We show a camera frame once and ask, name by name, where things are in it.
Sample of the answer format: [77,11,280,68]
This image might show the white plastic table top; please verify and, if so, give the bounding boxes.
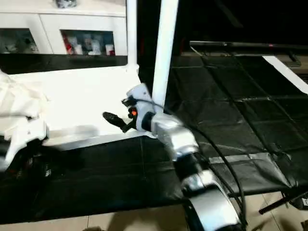
[0,65,160,154]

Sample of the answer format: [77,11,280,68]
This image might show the red bottle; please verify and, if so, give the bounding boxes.
[64,39,73,55]

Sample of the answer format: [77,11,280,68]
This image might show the black work mat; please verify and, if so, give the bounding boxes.
[0,51,308,224]

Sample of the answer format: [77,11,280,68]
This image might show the white cabinet with glass doors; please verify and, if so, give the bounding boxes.
[0,0,128,56]

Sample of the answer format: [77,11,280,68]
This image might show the black bundle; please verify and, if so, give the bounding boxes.
[55,0,78,9]

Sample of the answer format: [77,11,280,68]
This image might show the black flat bar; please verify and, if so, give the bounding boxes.
[190,41,308,51]

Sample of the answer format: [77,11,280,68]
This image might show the white board strip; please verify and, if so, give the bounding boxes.
[262,55,308,96]

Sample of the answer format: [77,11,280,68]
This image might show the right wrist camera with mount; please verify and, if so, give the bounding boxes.
[126,84,154,115]

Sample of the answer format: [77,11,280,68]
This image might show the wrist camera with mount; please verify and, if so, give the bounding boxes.
[126,84,154,115]
[0,119,50,172]

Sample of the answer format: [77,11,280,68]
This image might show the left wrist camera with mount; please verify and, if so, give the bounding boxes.
[0,119,50,172]

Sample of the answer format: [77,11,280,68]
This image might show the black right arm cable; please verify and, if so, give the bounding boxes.
[137,98,249,227]

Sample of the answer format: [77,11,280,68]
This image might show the black metal frame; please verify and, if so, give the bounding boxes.
[259,189,308,215]

